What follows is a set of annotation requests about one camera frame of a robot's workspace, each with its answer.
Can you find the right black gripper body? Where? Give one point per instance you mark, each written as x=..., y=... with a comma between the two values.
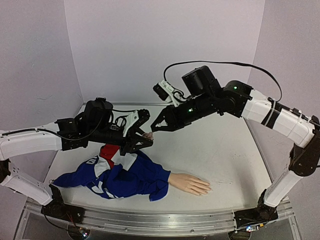
x=169, y=117

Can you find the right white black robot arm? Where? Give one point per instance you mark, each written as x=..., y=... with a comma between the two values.
x=241, y=100

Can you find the aluminium front rail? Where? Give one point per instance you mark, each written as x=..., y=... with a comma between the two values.
x=177, y=216

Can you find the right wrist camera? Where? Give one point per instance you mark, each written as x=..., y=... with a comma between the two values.
x=167, y=93

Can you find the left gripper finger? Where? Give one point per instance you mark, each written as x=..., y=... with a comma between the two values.
x=132, y=147
x=137, y=134

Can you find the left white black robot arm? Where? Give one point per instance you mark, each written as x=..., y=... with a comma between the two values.
x=60, y=135

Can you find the mannequin hand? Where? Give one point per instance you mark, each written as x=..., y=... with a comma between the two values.
x=189, y=184

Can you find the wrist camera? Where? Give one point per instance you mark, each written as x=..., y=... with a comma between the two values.
x=167, y=93
x=134, y=121

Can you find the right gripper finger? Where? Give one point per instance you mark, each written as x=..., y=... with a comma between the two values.
x=165, y=128
x=164, y=119

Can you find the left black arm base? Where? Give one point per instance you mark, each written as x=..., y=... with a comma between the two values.
x=58, y=209

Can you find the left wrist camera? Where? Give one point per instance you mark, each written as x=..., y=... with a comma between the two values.
x=134, y=121

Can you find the blue red white jacket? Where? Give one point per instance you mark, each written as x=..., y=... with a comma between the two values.
x=111, y=175

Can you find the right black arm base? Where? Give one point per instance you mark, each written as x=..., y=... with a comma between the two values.
x=261, y=214

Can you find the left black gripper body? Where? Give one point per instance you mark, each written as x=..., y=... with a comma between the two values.
x=100, y=135

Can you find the clear nail polish bottle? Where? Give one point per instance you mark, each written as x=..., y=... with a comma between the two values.
x=148, y=135

